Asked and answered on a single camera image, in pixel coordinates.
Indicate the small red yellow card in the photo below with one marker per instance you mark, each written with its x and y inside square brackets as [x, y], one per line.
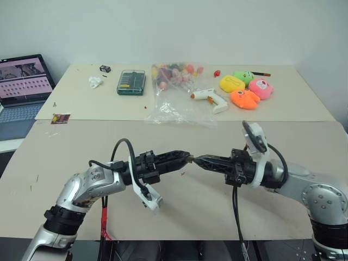
[60, 118]

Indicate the small black box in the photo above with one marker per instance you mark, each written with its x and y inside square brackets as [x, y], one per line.
[105, 68]

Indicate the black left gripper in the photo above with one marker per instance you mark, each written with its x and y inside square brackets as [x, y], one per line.
[148, 167]

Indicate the orange plush toy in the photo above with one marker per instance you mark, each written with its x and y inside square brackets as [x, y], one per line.
[243, 100]

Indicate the yellow plush toy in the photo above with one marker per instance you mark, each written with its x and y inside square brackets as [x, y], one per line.
[231, 83]

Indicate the white glue gun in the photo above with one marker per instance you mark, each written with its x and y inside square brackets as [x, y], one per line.
[214, 98]

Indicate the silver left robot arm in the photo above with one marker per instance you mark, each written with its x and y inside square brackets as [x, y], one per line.
[92, 182]

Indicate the pink plush toy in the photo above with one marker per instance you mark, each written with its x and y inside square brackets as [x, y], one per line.
[261, 88]

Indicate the black and brown pen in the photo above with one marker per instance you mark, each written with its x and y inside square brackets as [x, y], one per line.
[261, 73]

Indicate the green plush toy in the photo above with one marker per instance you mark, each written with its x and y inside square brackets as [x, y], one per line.
[243, 76]

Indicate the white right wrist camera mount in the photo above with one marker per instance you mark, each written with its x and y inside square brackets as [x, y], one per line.
[257, 136]

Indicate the small red object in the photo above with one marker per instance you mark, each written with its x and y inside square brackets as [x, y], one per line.
[216, 73]

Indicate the clear bag of lollipops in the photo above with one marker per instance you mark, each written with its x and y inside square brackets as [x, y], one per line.
[174, 79]

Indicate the green screwdriver bit case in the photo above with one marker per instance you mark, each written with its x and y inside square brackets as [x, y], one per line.
[131, 83]

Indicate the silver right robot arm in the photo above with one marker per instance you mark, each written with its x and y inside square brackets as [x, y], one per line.
[320, 195]

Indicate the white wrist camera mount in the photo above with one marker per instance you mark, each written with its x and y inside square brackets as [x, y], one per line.
[152, 199]
[257, 136]

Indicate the white side desk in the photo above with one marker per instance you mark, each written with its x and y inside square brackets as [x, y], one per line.
[11, 145]

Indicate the crumpled white tissue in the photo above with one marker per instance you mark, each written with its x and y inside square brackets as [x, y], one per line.
[95, 82]

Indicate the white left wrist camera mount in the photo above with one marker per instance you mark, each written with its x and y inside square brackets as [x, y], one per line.
[152, 199]

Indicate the black metal plate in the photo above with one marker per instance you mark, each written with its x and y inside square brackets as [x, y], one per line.
[285, 251]

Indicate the open laptop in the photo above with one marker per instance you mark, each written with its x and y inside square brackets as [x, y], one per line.
[24, 79]

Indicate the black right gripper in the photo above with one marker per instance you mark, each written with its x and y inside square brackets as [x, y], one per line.
[239, 168]

